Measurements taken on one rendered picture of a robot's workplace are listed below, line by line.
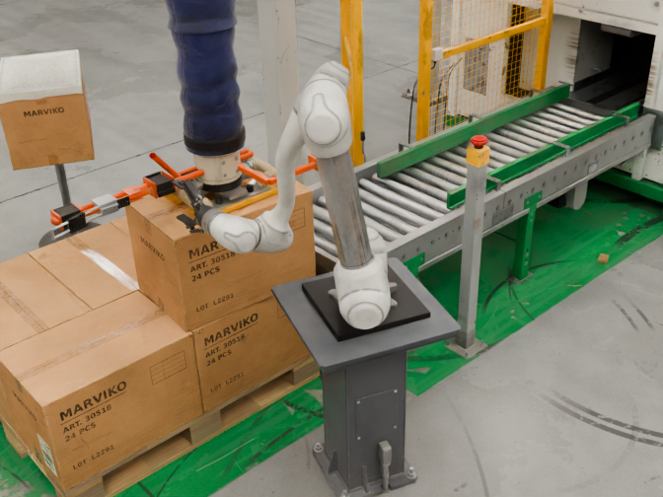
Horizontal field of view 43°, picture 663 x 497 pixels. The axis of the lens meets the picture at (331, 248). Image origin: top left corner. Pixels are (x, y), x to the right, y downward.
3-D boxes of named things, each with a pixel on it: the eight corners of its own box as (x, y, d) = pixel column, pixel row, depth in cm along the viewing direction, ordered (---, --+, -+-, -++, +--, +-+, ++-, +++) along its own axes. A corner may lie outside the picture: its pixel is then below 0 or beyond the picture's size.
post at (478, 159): (464, 338, 393) (478, 142, 341) (475, 345, 388) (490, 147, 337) (454, 345, 389) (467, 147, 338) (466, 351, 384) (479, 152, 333)
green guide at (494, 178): (633, 115, 477) (635, 101, 472) (650, 120, 470) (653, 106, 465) (445, 208, 387) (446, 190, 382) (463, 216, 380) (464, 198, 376)
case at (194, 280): (262, 240, 369) (256, 156, 349) (316, 277, 341) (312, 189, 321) (138, 287, 338) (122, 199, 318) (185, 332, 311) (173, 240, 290)
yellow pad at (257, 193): (263, 184, 326) (262, 173, 323) (279, 192, 319) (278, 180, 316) (189, 213, 307) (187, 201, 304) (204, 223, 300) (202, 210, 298)
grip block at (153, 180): (163, 183, 306) (161, 169, 303) (178, 192, 299) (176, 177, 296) (143, 190, 301) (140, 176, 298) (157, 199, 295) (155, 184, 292)
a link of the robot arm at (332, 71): (290, 97, 250) (288, 113, 238) (322, 46, 242) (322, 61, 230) (328, 118, 253) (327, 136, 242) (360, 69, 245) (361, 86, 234)
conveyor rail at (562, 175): (642, 144, 479) (648, 112, 469) (650, 146, 476) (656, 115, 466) (345, 303, 349) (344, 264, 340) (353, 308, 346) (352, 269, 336)
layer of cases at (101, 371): (190, 263, 430) (182, 193, 409) (318, 349, 365) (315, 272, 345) (-41, 364, 363) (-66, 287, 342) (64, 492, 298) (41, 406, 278)
